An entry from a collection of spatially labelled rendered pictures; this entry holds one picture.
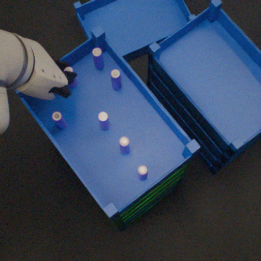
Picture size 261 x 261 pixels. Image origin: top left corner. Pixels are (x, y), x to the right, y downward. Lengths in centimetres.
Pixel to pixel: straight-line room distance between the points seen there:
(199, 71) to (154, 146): 30
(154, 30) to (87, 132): 60
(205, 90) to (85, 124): 33
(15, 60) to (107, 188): 33
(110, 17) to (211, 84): 47
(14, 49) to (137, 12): 83
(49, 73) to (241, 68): 54
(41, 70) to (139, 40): 72
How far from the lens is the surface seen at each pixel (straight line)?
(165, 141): 88
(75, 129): 90
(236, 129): 108
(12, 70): 66
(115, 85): 89
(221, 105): 109
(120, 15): 144
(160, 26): 142
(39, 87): 73
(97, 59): 89
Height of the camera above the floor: 126
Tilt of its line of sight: 75 degrees down
